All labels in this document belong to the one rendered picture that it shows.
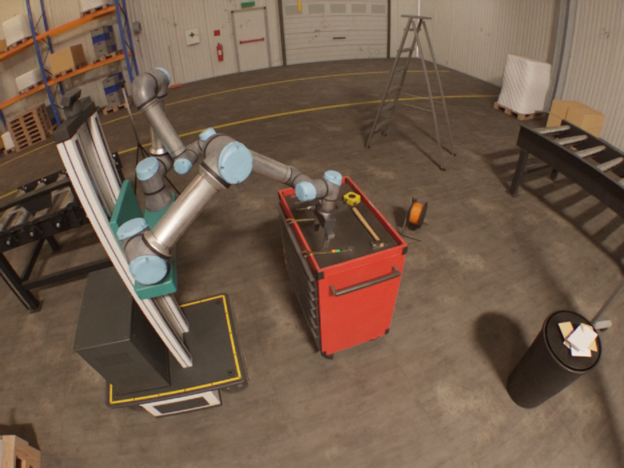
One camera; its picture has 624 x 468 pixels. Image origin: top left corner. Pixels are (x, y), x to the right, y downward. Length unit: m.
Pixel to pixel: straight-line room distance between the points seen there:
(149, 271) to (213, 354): 1.08
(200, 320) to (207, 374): 0.40
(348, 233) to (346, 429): 1.17
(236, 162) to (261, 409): 1.59
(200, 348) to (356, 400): 1.01
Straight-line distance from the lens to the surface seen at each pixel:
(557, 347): 1.94
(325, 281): 1.50
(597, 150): 4.44
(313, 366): 2.22
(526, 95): 7.67
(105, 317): 1.76
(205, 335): 2.10
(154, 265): 1.01
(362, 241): 1.64
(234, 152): 0.94
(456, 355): 2.40
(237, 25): 11.26
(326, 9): 11.98
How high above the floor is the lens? 1.98
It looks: 40 degrees down
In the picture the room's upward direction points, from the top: 4 degrees counter-clockwise
